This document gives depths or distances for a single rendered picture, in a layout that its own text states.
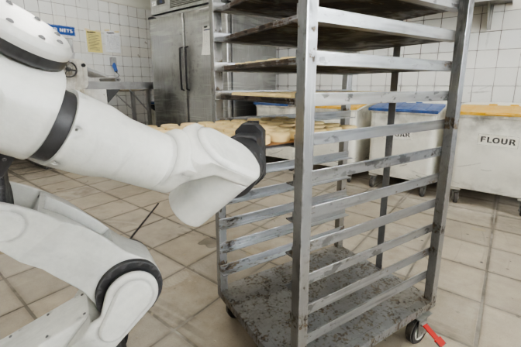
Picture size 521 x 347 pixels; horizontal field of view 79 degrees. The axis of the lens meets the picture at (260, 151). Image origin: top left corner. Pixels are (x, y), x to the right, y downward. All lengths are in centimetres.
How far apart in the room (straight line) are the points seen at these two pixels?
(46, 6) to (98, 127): 488
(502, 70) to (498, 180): 102
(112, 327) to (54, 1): 472
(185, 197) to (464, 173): 257
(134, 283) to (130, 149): 50
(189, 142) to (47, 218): 42
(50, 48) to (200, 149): 16
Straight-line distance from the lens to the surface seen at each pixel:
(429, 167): 288
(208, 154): 36
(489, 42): 343
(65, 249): 77
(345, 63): 79
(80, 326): 87
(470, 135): 279
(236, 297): 126
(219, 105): 106
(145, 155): 33
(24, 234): 73
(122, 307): 81
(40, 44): 30
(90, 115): 31
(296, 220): 75
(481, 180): 285
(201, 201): 42
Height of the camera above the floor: 90
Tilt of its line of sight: 12 degrees down
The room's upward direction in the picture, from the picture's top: straight up
